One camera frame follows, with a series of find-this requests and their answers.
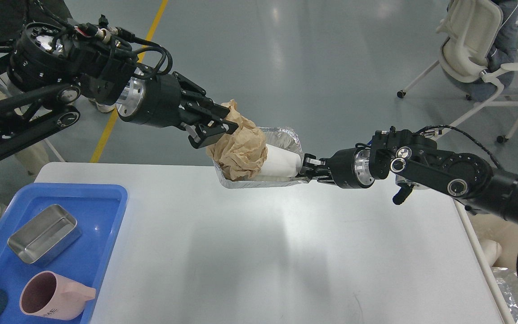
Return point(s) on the person in dark trousers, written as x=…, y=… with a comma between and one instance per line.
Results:
x=12, y=13

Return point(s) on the beige plastic bin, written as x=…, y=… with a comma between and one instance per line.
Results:
x=481, y=228

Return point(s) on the brown paper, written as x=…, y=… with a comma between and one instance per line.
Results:
x=242, y=154

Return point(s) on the foil container inside bin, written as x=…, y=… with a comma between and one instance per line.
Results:
x=507, y=282

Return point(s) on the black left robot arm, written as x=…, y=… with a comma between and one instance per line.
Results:
x=48, y=62

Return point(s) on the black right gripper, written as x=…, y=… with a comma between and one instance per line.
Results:
x=349, y=169

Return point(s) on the pink mug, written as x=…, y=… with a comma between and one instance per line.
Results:
x=53, y=296

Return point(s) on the person in black shirt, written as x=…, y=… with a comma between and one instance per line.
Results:
x=32, y=158

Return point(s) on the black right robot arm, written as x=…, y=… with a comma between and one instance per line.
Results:
x=466, y=177

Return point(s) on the aluminium foil container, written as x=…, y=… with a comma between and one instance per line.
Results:
x=282, y=137

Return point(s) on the blue plastic tray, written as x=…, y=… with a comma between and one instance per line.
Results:
x=98, y=210

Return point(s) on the seated person in jeans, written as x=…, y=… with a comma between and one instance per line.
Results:
x=502, y=51

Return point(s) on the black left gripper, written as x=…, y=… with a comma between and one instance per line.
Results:
x=155, y=102

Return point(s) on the white office chair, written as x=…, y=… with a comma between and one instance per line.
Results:
x=471, y=27

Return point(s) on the small stainless steel tray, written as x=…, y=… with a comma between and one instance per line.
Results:
x=43, y=238

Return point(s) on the white paper cup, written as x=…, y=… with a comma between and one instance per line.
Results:
x=281, y=163

